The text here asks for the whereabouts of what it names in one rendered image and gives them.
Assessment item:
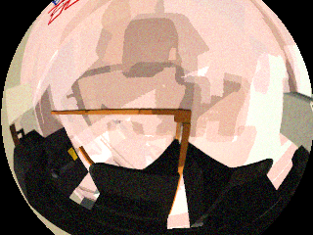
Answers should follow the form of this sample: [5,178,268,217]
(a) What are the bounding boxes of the red glasses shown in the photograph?
[47,0,78,24]

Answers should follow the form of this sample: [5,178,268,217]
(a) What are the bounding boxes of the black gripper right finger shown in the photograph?
[181,142,273,227]

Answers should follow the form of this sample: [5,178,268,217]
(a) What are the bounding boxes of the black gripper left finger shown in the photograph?
[89,140,180,220]

